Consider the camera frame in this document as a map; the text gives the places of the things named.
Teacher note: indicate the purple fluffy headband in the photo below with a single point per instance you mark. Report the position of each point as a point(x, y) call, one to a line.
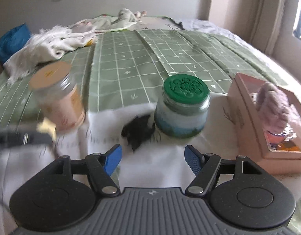
point(274, 109)

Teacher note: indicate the white fringed cloth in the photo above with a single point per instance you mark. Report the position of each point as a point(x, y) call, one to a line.
point(48, 45)

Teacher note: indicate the yellow fabric flower clip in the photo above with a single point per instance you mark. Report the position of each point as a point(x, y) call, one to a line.
point(288, 146)

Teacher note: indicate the blue crumpled bag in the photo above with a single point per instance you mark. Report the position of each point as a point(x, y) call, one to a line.
point(12, 41)

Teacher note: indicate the beige lidded plastic jar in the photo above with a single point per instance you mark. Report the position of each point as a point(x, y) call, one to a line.
point(58, 96)

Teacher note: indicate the green white bed sheet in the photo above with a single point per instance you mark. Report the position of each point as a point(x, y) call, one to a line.
point(121, 77)

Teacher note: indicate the light green baby clothing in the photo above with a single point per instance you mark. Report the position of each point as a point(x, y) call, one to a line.
point(105, 23)

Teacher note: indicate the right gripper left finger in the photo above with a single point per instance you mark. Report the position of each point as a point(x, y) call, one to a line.
point(100, 167)

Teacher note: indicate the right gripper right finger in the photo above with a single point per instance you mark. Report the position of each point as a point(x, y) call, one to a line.
point(205, 168)

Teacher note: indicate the pink purple packaged sponge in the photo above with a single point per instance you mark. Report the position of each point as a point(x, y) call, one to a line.
point(274, 140)

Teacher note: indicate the pink cardboard box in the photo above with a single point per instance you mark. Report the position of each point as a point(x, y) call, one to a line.
point(252, 141)

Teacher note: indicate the green lidded glass jar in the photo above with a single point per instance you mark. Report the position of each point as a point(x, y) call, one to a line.
point(182, 108)

